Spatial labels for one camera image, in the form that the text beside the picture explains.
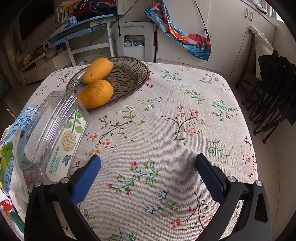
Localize dark wooden chair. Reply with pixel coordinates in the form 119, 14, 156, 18
235, 29, 264, 90

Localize white paper wrapper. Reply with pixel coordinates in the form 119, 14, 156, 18
0, 130, 31, 218

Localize white television stand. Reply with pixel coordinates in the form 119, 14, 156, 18
17, 52, 72, 85

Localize folded black chairs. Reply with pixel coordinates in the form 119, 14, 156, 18
242, 70, 296, 145

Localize row of books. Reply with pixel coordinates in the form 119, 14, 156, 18
55, 1, 75, 24

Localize white cloth bag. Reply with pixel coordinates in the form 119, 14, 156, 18
249, 24, 274, 80

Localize blue study desk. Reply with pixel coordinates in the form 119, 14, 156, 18
39, 13, 126, 67

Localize black jacket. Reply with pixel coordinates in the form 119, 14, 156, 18
258, 49, 296, 93

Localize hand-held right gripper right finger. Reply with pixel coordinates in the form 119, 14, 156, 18
195, 153, 273, 241

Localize white floor appliance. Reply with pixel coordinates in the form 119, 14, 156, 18
111, 21, 158, 62

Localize floral beige tablecloth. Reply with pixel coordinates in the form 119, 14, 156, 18
0, 61, 259, 241

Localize green and blue drink carton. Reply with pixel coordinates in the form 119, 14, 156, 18
0, 105, 38, 195

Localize yellow mango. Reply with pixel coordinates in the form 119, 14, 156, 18
77, 79, 114, 110
82, 57, 114, 85

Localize small pink figurine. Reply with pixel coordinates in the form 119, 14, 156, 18
22, 52, 35, 64

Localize colourful printed strap bag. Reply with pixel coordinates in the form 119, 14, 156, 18
145, 0, 212, 62

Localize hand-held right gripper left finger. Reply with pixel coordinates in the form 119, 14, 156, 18
24, 155, 102, 241

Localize black television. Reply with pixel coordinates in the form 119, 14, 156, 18
18, 0, 58, 39

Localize white cable bundle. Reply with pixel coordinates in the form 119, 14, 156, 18
124, 38, 144, 47

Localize dark blue and red backpack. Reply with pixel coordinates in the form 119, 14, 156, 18
74, 0, 116, 18

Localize clear plastic box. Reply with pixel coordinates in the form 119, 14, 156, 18
17, 90, 90, 186

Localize brown woven fruit tray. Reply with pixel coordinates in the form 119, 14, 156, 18
65, 56, 151, 112

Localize pink vase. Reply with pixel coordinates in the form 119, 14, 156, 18
43, 43, 57, 59

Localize white cabinet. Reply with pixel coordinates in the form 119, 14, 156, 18
156, 0, 277, 77

